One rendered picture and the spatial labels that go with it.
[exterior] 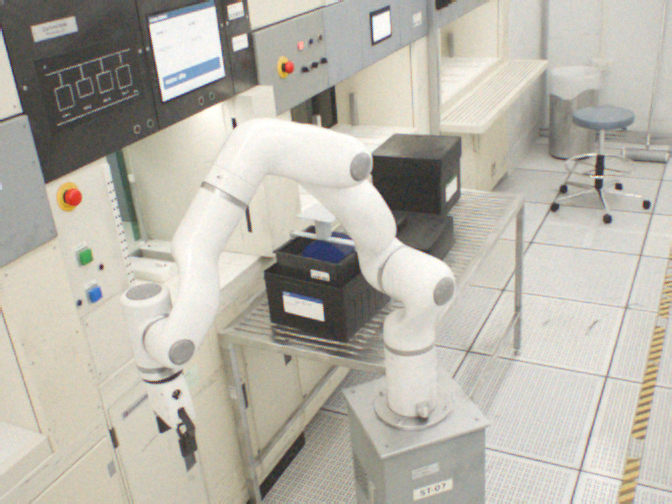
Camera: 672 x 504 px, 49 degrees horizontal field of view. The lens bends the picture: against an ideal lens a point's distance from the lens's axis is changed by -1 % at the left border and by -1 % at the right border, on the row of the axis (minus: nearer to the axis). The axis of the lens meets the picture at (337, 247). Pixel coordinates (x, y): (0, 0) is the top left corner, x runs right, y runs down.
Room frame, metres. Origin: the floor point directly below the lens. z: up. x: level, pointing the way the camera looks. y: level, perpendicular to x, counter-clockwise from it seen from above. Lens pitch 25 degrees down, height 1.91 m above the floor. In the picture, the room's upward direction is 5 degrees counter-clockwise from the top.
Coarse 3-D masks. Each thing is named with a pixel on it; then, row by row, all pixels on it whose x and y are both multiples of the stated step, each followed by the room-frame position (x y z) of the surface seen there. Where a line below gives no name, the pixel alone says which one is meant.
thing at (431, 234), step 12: (396, 216) 2.44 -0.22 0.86; (408, 216) 2.43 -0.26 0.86; (420, 216) 2.42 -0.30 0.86; (432, 216) 2.41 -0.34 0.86; (444, 216) 2.40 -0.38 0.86; (396, 228) 2.30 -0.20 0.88; (408, 228) 2.32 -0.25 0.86; (420, 228) 2.32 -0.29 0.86; (432, 228) 2.31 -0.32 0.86; (444, 228) 2.30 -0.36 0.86; (408, 240) 2.23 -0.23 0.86; (420, 240) 2.22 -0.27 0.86; (432, 240) 2.21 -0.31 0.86; (444, 240) 2.29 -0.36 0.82; (432, 252) 2.18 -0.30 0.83; (444, 252) 2.29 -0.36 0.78
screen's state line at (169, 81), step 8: (200, 64) 2.06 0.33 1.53; (208, 64) 2.09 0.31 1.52; (216, 64) 2.13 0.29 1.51; (176, 72) 1.97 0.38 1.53; (184, 72) 2.00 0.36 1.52; (192, 72) 2.03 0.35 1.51; (200, 72) 2.06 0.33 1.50; (208, 72) 2.09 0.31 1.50; (168, 80) 1.94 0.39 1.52; (176, 80) 1.97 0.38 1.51; (184, 80) 1.99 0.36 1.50; (168, 88) 1.93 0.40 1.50
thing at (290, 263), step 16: (320, 208) 2.03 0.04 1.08; (320, 224) 1.98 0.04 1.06; (288, 240) 2.04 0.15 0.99; (304, 240) 2.08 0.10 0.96; (336, 240) 1.96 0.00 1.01; (288, 256) 1.94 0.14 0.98; (352, 256) 1.90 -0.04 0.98; (288, 272) 1.95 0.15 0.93; (304, 272) 1.92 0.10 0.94; (320, 272) 1.88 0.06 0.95; (336, 272) 1.85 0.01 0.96; (352, 272) 1.91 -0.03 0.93
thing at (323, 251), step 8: (304, 248) 2.04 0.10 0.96; (312, 248) 2.02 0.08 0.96; (320, 248) 2.00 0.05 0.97; (328, 248) 1.99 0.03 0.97; (336, 248) 1.97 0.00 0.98; (304, 256) 2.04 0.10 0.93; (312, 256) 2.02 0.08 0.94; (320, 256) 2.00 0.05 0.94; (328, 256) 1.99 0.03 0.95; (336, 256) 1.97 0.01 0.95; (344, 256) 1.96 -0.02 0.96
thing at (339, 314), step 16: (272, 272) 1.99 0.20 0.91; (272, 288) 1.94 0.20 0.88; (288, 288) 1.91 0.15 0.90; (304, 288) 1.87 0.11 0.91; (320, 288) 1.84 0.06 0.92; (336, 288) 1.81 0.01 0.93; (352, 288) 1.85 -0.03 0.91; (368, 288) 1.92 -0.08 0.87; (272, 304) 1.94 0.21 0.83; (288, 304) 1.91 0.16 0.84; (304, 304) 1.88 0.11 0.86; (320, 304) 1.84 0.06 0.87; (336, 304) 1.81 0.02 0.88; (352, 304) 1.84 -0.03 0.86; (368, 304) 1.91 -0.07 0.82; (384, 304) 1.99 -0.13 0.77; (272, 320) 1.95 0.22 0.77; (288, 320) 1.91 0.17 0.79; (304, 320) 1.88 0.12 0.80; (320, 320) 1.85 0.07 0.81; (336, 320) 1.82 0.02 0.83; (352, 320) 1.84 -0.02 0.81; (368, 320) 1.91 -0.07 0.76; (336, 336) 1.82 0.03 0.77; (352, 336) 1.83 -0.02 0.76
